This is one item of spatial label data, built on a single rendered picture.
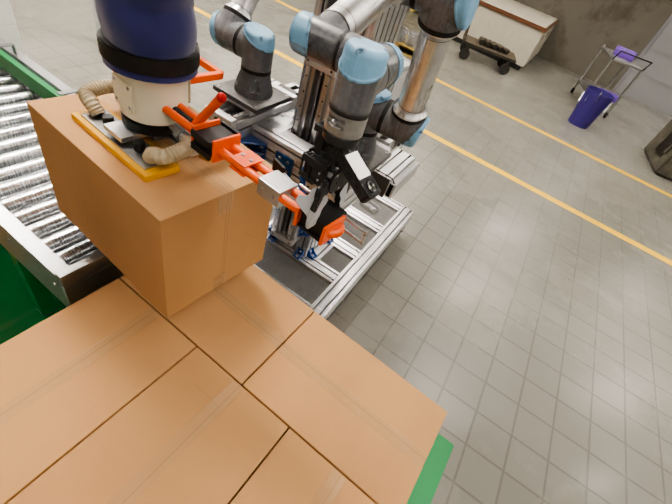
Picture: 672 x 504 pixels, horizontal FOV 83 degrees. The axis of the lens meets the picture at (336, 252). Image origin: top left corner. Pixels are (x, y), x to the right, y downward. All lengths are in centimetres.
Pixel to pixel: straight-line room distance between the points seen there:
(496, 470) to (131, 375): 166
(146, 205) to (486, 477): 184
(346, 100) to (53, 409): 111
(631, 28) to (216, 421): 1039
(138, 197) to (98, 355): 56
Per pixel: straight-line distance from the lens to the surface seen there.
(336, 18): 83
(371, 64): 65
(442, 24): 110
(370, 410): 136
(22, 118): 243
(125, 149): 116
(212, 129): 103
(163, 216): 98
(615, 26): 1069
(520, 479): 226
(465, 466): 211
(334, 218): 81
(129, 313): 146
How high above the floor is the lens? 173
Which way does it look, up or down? 44 degrees down
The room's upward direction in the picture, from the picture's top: 21 degrees clockwise
